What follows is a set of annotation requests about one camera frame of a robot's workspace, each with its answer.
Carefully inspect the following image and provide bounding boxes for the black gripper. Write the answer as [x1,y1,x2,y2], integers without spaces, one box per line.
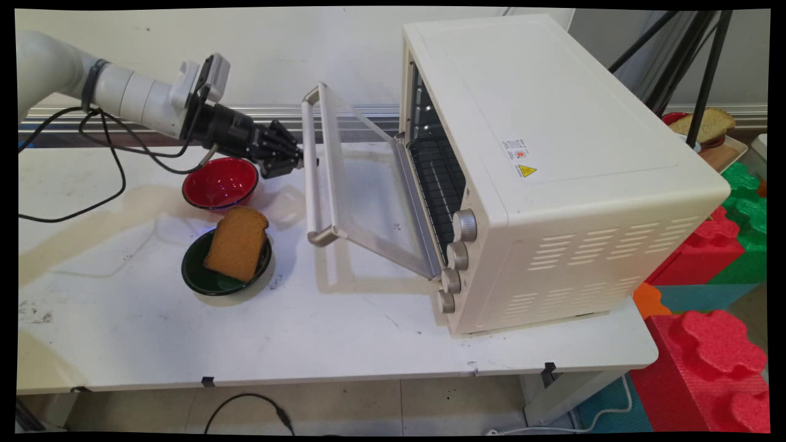
[200,101,306,180]

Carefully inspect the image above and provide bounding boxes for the cream toaster oven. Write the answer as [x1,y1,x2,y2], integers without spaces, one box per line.
[399,14,732,338]

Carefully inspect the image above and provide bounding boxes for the aluminium wall rail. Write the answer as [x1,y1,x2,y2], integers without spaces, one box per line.
[18,103,769,134]

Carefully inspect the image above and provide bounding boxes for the white table leg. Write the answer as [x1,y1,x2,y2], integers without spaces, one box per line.
[521,368,628,428]

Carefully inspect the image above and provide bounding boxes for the glass oven door with handle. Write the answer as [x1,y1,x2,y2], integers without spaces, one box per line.
[300,82,444,281]

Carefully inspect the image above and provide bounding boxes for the black tripod legs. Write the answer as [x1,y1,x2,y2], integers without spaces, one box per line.
[608,9,735,149]

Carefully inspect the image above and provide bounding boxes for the black wire oven rack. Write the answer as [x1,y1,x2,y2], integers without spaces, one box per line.
[408,136,466,262]

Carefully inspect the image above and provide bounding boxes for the black floor cable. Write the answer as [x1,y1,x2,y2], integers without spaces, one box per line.
[203,393,296,436]

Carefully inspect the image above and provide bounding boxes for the dark green bowl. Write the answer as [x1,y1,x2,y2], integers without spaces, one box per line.
[181,228,273,297]

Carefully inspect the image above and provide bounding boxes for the small red foam block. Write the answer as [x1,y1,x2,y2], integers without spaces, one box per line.
[645,206,746,287]

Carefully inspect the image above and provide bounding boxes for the brown toast bread slice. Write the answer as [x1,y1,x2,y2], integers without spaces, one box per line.
[203,206,270,284]

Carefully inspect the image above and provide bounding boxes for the green foam block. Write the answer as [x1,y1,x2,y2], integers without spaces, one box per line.
[706,161,769,285]

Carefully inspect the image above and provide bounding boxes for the teal foam block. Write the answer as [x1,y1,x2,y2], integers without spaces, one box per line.
[656,283,745,314]

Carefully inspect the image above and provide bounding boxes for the white floor cable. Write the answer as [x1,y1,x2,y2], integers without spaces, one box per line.
[485,374,634,436]

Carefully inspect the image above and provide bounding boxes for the pale bread slice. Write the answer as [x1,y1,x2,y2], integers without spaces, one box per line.
[669,107,737,144]

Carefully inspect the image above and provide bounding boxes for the blue floor mat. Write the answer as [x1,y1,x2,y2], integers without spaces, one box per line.
[576,374,654,434]

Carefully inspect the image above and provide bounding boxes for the red bowl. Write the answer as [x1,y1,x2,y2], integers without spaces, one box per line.
[182,157,260,212]

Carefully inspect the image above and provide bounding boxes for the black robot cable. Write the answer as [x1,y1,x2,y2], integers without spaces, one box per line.
[18,106,219,176]
[18,109,128,223]

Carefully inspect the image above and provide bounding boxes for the orange foam block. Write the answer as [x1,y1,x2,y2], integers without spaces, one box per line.
[632,282,674,320]

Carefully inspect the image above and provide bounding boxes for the large red foam block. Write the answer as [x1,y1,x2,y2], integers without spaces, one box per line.
[629,309,771,434]

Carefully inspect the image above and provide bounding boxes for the red plate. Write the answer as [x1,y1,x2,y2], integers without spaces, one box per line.
[661,111,726,149]

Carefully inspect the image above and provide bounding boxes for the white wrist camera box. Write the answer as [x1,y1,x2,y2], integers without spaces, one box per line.
[170,53,232,110]

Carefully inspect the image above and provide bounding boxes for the white tray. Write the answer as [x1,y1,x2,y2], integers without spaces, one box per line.
[694,134,749,174]

